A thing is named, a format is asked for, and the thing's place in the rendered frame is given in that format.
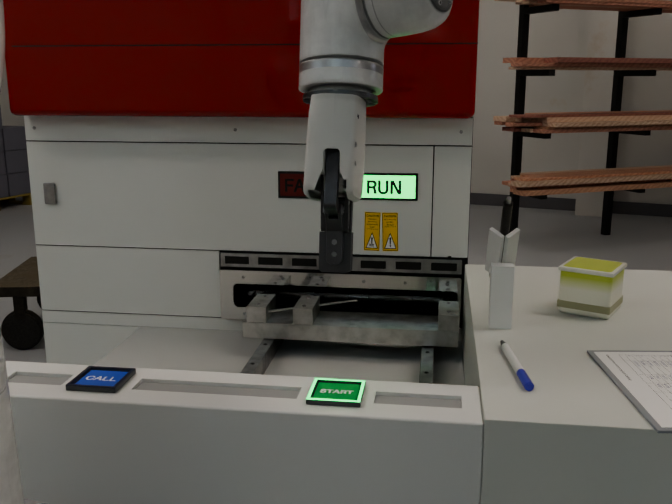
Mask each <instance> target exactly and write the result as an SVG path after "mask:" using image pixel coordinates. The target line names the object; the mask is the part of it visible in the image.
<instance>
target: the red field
mask: <svg viewBox="0 0 672 504"><path fill-rule="evenodd" d="M303 183H304V174H280V196H306V195H305V194H304V192H303Z"/></svg>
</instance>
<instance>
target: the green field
mask: <svg viewBox="0 0 672 504"><path fill-rule="evenodd" d="M415 187H416V176H394V175H364V177H363V189H362V197H361V198H405V199H415Z"/></svg>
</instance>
